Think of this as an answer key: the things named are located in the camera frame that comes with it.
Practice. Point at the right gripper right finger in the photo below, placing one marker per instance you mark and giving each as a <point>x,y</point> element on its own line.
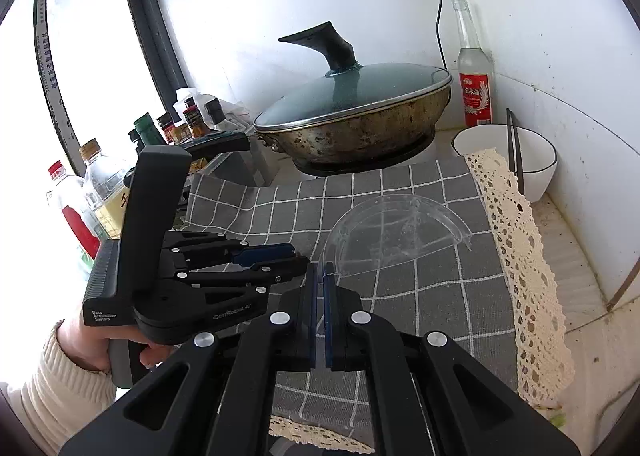
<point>427,395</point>

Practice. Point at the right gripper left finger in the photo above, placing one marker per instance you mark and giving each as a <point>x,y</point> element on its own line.
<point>212,396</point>

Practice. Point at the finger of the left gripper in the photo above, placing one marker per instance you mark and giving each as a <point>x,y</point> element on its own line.
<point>263,273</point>
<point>246,255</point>

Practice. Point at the clear plastic lid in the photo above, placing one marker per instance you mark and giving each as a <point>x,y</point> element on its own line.
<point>390,230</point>

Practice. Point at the cream knit sleeve forearm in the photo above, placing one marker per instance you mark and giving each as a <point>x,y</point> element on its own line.
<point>60,398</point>

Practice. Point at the person's left hand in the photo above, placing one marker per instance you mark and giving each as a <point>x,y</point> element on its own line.
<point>87,346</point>

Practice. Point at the clear plastic condiment tray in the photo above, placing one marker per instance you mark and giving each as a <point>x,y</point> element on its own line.
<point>238,157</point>

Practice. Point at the yellow-label oil bottle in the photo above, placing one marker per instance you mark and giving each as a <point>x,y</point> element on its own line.
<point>105,189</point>

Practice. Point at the red-cap sauce bottle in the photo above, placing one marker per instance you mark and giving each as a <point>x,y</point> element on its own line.
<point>196,122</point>

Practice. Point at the large red-cap oil bottle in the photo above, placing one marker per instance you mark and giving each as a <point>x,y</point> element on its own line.
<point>69,198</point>

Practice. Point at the grey checked lace cloth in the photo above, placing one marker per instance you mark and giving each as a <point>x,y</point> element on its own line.
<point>497,299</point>

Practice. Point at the black-cap sauce bottle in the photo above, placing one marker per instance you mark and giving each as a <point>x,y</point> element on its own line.
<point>216,118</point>

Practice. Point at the green-cap sauce bottle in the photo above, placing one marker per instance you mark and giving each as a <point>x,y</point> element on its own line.
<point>148,132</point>

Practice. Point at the glass wok lid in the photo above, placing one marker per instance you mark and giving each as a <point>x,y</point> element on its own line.
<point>348,88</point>

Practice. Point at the dark chopsticks pair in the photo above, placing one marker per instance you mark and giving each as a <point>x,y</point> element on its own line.
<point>514,150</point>

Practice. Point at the white ceramic bowl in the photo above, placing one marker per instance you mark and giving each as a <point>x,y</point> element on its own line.
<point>538,155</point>

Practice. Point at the red-label glass liquor bottle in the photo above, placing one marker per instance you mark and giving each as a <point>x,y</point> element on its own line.
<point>475,70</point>

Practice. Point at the wok with black handle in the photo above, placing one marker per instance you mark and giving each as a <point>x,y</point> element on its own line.
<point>371,139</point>

